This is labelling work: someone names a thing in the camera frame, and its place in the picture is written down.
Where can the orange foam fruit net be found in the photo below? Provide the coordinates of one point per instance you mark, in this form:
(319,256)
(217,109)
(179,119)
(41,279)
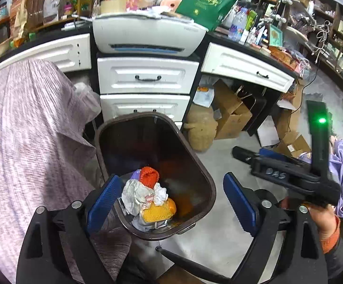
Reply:
(149,177)

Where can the brown trash bin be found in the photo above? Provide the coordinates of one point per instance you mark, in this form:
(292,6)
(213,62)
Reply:
(171,153)

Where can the red white snack wrapper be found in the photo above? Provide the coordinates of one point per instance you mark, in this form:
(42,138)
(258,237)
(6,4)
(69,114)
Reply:
(149,199)

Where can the stack of papers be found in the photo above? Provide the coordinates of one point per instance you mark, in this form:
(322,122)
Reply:
(159,13)

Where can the white tissue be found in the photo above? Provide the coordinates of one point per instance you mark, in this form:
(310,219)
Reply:
(161,194)

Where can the purple plastic bag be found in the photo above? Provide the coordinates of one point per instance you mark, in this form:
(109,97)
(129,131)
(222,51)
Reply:
(135,175)

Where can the yellow foam fruit net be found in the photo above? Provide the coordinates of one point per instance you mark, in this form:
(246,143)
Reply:
(156,212)

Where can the burlap sack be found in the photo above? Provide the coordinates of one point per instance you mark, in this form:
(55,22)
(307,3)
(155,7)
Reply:
(201,130)

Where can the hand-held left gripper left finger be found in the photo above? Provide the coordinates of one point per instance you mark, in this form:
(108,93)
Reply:
(103,201)

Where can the pink round gadget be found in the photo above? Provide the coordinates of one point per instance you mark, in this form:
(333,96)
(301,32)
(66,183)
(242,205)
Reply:
(171,3)

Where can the white bag with yellow print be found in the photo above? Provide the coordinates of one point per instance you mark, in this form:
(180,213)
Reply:
(204,94)

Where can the small flat cardboard box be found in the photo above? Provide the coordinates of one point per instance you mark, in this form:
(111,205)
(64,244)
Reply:
(293,146)

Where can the white printer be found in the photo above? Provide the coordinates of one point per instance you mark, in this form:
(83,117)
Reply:
(147,35)

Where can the teal framed picture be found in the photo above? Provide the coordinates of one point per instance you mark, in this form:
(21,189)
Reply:
(275,35)

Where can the silver foil pouch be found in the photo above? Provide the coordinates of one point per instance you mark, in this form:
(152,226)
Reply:
(53,4)

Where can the wide white drawer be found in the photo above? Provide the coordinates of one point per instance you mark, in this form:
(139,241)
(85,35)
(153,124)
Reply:
(233,62)

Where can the white paper wrapper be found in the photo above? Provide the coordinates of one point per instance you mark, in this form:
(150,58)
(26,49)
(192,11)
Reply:
(133,195)

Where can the striped purple tablecloth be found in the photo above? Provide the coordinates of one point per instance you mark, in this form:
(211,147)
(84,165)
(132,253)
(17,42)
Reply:
(26,153)

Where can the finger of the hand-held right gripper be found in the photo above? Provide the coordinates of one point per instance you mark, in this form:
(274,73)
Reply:
(270,152)
(245,155)

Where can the person's right hand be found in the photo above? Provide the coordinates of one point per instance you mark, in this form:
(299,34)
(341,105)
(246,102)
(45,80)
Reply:
(322,220)

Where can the person's right forearm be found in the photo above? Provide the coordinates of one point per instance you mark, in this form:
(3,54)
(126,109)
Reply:
(334,248)

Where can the cream tape roll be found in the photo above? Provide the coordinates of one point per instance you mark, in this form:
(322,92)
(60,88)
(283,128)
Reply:
(113,6)

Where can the black chair leg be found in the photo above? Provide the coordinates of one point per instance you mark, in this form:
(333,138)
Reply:
(195,264)

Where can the plastic water bottle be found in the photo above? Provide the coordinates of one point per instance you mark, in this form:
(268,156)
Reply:
(238,23)

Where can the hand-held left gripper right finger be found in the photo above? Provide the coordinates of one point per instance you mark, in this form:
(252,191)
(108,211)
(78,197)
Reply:
(239,204)

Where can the long white drawer front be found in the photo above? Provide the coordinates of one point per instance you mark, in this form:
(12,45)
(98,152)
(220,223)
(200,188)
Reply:
(56,53)

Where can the black paper bag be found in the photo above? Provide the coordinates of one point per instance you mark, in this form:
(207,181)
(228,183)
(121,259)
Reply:
(256,112)

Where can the green tote bag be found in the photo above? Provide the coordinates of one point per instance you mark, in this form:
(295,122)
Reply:
(210,3)

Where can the wooden wall shelf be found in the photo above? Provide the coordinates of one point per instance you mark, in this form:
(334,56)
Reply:
(340,29)

